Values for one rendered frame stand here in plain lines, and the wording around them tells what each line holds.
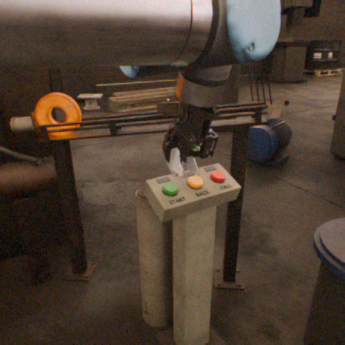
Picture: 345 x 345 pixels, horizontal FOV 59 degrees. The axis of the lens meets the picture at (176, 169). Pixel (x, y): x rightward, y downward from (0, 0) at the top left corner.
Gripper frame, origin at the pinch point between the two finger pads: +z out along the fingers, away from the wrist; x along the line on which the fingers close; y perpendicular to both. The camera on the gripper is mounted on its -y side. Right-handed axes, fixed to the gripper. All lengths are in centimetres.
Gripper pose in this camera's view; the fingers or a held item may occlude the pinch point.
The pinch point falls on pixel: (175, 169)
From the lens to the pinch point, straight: 72.1
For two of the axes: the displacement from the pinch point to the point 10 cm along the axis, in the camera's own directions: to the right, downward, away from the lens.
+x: 8.6, -2.1, 4.7
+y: 4.8, 6.3, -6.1
